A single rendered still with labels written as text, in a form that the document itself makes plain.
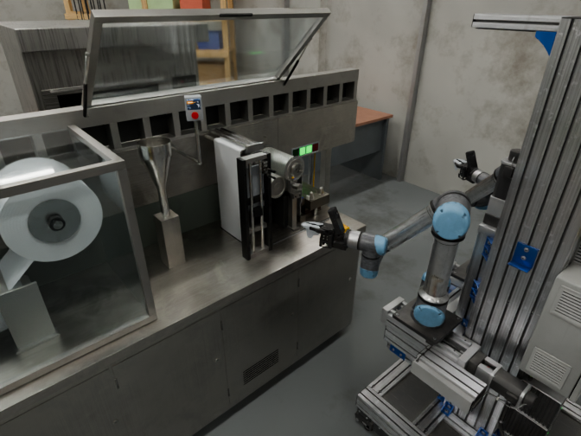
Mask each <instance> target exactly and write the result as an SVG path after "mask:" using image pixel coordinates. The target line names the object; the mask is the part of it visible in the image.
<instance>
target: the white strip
mask: <svg viewBox="0 0 581 436"><path fill-rule="evenodd" d="M205 138H207V139H210V140H212V141H214V152H215V162H216V172H217V182H218V191H219V201H220V219H221V229H223V230H224V231H226V232H227V233H228V234H230V235H231V236H232V237H233V238H235V239H236V240H238V241H239V242H241V229H240V215H239V187H238V173H237V159H236V158H237V157H240V154H242V155H244V154H245V151H243V150H244V149H242V148H240V147H238V146H236V145H234V144H230V143H228V142H227V141H224V140H222V139H220V138H214V137H211V136H209V135H207V134H206V135H205Z"/></svg>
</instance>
